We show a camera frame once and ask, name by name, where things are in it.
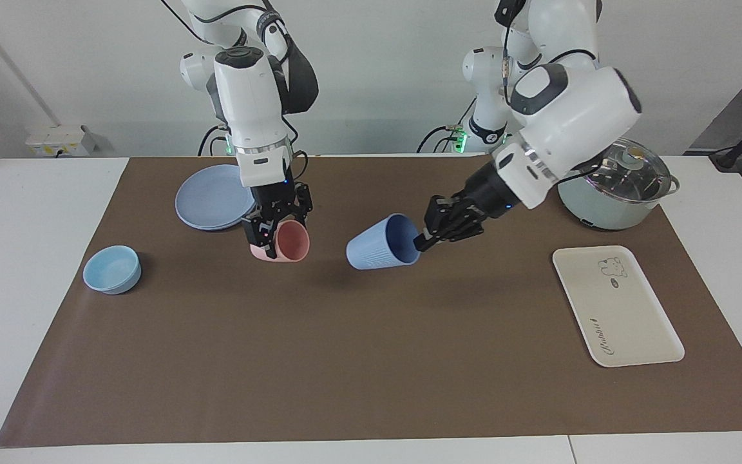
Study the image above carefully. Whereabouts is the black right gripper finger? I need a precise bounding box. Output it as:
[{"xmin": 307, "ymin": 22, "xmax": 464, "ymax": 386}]
[
  {"xmin": 292, "ymin": 183, "xmax": 314, "ymax": 226},
  {"xmin": 241, "ymin": 215, "xmax": 280, "ymax": 259}
]

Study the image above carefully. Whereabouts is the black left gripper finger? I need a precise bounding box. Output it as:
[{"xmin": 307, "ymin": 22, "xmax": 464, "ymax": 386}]
[
  {"xmin": 413, "ymin": 231, "xmax": 459, "ymax": 253},
  {"xmin": 425, "ymin": 195, "xmax": 453, "ymax": 227}
]

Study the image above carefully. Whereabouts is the pink cup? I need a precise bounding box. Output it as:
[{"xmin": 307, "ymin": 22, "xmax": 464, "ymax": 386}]
[{"xmin": 249, "ymin": 220, "xmax": 310, "ymax": 263}]

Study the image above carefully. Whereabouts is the blue ribbed cup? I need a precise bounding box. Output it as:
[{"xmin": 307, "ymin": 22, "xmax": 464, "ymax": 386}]
[{"xmin": 346, "ymin": 213, "xmax": 422, "ymax": 271}]

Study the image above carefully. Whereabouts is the cream tray with bear print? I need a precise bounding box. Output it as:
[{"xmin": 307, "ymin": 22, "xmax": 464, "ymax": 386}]
[{"xmin": 552, "ymin": 246, "xmax": 685, "ymax": 368}]

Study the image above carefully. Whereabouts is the blue round plate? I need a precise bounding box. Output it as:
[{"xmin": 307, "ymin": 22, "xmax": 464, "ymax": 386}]
[{"xmin": 175, "ymin": 164, "xmax": 260, "ymax": 231}]

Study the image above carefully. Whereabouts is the brown table mat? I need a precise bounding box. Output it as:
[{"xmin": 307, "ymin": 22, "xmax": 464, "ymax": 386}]
[{"xmin": 0, "ymin": 155, "xmax": 742, "ymax": 448}]

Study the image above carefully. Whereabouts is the pale green electric pot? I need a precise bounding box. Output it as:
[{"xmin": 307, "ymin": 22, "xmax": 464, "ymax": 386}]
[{"xmin": 557, "ymin": 137, "xmax": 681, "ymax": 231}]

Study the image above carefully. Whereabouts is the light blue bowl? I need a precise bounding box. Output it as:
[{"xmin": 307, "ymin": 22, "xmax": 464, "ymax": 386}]
[{"xmin": 82, "ymin": 245, "xmax": 142, "ymax": 295}]

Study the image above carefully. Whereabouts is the white power strip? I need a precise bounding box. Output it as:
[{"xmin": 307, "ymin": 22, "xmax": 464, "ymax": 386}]
[{"xmin": 25, "ymin": 126, "xmax": 98, "ymax": 157}]

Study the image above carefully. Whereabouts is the black base cable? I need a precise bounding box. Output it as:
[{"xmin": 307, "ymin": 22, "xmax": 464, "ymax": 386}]
[
  {"xmin": 416, "ymin": 97, "xmax": 478, "ymax": 154},
  {"xmin": 198, "ymin": 126, "xmax": 229, "ymax": 157}
]

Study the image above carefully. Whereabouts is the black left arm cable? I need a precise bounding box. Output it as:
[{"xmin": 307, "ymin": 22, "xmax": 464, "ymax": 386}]
[{"xmin": 495, "ymin": 0, "xmax": 604, "ymax": 188}]

